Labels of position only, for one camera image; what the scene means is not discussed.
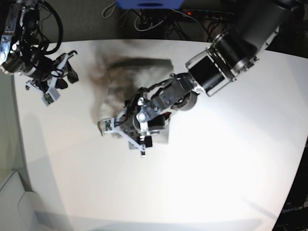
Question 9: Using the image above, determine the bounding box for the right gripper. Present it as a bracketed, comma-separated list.
[56, 61, 79, 90]

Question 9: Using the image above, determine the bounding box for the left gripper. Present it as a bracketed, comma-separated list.
[134, 113, 168, 148]

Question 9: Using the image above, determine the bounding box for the grey t-shirt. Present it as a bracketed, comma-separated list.
[88, 43, 173, 129]

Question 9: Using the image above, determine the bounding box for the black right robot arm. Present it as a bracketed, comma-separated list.
[0, 0, 79, 93]

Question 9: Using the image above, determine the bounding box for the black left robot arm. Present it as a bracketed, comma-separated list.
[128, 0, 307, 151]

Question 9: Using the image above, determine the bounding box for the blue box at top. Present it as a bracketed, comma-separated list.
[116, 0, 184, 9]

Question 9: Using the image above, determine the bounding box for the black power strip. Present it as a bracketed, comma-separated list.
[183, 9, 235, 21]

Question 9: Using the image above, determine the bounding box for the grey side table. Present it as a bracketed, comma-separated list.
[0, 171, 40, 231]

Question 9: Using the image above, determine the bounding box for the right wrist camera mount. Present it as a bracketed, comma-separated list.
[25, 50, 79, 107]

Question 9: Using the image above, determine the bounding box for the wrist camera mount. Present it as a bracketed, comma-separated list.
[25, 50, 79, 107]
[101, 91, 154, 158]

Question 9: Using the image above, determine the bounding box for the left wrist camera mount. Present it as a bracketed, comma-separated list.
[101, 91, 154, 158]

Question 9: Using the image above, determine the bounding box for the white cable loop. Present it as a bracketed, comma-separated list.
[133, 14, 165, 32]

